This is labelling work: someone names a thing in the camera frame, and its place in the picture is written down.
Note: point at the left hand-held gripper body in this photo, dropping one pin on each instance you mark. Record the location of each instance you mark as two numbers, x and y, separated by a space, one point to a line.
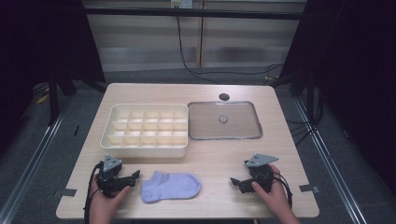
109 179

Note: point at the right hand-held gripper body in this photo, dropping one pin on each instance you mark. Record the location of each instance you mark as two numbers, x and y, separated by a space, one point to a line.
261 175

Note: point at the white divided storage box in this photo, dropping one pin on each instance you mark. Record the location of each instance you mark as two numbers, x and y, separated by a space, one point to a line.
140 151

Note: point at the light purple sock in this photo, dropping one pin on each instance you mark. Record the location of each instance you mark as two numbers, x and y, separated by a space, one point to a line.
171 187

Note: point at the person's left hand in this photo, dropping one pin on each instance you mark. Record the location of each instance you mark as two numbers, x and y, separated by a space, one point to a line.
102 203

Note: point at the person's right hand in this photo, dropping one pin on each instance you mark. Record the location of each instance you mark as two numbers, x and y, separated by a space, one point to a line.
275 199

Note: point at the grey tape piece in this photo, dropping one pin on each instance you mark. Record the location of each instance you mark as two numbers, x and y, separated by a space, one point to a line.
69 192
308 188

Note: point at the clear plastic lid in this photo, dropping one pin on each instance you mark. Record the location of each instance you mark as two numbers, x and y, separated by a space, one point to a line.
205 121

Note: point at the black metal stand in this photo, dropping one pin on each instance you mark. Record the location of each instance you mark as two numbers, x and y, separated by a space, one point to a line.
53 99
310 96

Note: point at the yellow floor object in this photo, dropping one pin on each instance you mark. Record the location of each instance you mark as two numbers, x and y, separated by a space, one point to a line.
42 99

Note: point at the black curtain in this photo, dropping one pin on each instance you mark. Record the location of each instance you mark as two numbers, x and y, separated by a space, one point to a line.
358 62
37 40

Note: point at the black horizontal bar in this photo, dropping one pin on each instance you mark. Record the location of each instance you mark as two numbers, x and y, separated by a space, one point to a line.
193 13

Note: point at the metal floor rail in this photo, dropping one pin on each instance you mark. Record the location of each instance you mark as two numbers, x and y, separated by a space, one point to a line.
34 161
330 161

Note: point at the white wall socket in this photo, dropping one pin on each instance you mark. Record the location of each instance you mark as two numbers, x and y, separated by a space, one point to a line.
182 3

